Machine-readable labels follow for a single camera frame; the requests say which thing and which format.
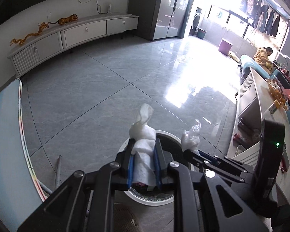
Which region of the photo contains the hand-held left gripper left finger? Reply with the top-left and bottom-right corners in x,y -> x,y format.
17,138 -> 136,232

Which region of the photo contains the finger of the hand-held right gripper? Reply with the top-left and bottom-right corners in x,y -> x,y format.
198,150 -> 254,173
184,150 -> 244,183

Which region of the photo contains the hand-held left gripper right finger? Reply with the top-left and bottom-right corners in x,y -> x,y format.
153,136 -> 269,232

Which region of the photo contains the white paper towel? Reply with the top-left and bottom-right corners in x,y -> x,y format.
129,103 -> 157,184

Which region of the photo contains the white round trash bin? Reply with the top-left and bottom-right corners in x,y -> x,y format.
116,130 -> 191,206

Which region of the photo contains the clear plastic wrapper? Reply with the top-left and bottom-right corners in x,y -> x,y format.
181,119 -> 202,155

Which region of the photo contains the long marble table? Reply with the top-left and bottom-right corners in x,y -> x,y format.
227,68 -> 290,207

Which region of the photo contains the pile of orange snacks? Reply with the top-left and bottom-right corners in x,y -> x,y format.
266,78 -> 287,107

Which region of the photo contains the blue chair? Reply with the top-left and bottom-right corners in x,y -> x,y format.
239,54 -> 271,78

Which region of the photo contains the landscape print coffee table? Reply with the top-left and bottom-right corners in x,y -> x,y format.
0,78 -> 63,232

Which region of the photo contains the washing machine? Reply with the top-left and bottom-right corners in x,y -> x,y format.
191,7 -> 203,37

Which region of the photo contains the white television cabinet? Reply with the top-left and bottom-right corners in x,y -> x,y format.
7,13 -> 139,78

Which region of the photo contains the row of hanging clothes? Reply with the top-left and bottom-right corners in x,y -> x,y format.
240,0 -> 281,38

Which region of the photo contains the grey refrigerator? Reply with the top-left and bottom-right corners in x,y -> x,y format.
128,0 -> 199,41

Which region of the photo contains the golden tiger figurine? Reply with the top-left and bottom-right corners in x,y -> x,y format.
57,14 -> 79,26

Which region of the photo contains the golden dragon figurine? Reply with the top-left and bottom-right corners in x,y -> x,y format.
10,22 -> 51,47

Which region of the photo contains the black television cable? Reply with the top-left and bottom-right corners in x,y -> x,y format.
76,0 -> 107,14

